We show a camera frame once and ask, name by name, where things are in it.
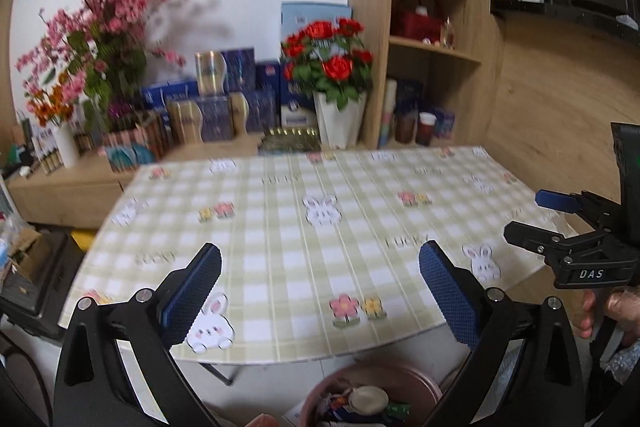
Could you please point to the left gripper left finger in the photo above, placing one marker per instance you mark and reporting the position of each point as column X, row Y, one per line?
column 92, row 387

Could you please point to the red plastic cup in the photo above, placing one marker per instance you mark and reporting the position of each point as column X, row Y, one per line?
column 425, row 129

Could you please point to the pink blossom flower arrangement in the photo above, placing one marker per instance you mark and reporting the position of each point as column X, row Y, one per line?
column 92, row 61

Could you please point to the green plaid bunny tablecloth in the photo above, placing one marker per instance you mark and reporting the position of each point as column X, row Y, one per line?
column 319, row 251

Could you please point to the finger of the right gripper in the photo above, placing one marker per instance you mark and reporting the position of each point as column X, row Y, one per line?
column 536, row 240
column 558, row 201

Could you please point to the wooden shelf unit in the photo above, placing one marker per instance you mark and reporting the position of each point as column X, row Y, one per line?
column 450, row 47

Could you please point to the right hand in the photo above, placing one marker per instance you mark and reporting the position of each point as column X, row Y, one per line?
column 622, row 305

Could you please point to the stack of paper cups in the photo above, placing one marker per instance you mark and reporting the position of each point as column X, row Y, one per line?
column 387, row 112

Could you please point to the red roses white pot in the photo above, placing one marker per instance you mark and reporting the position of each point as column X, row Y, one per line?
column 327, row 60

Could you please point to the patterned flower basket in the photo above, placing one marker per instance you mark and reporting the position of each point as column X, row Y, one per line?
column 146, row 144

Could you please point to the blue gold gift box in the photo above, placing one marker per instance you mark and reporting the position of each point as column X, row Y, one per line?
column 202, row 120

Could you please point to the brown round trash bin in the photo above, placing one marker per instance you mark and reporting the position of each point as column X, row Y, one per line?
column 413, row 397

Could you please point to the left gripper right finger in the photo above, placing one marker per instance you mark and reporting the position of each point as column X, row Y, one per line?
column 523, row 368

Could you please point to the cream round plastic lid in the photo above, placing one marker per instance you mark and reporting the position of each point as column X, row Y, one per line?
column 368, row 400

